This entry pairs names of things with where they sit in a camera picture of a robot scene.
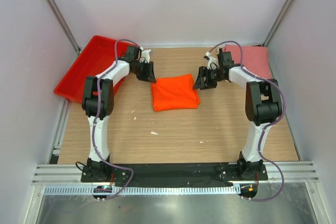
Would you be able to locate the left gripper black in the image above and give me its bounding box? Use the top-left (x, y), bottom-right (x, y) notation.
top-left (132, 60), bottom-right (156, 83)

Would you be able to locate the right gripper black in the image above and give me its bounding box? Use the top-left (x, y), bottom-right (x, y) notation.
top-left (193, 66), bottom-right (225, 90)

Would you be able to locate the orange t shirt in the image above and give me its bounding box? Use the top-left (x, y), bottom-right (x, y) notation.
top-left (151, 73), bottom-right (201, 112)

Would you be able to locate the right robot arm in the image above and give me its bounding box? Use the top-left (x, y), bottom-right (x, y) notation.
top-left (193, 49), bottom-right (283, 180)

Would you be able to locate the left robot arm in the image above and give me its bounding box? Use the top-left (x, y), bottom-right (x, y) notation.
top-left (81, 46), bottom-right (156, 182)

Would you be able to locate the red plastic bin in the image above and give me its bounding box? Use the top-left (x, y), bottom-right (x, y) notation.
top-left (54, 35), bottom-right (116, 104)

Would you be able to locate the folded pink t shirt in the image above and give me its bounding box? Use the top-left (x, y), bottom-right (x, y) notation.
top-left (224, 45), bottom-right (271, 79)

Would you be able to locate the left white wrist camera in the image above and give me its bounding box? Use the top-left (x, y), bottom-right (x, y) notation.
top-left (139, 49), bottom-right (153, 63)

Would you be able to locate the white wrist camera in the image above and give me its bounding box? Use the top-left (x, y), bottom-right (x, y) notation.
top-left (204, 52), bottom-right (219, 70)
top-left (139, 49), bottom-right (153, 63)

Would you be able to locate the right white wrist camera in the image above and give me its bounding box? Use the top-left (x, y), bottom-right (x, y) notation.
top-left (204, 52), bottom-right (219, 70)

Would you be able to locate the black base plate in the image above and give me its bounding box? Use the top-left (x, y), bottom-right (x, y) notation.
top-left (80, 163), bottom-right (268, 188)

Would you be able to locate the slotted cable duct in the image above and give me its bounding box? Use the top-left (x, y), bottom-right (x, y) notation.
top-left (44, 184), bottom-right (240, 196)

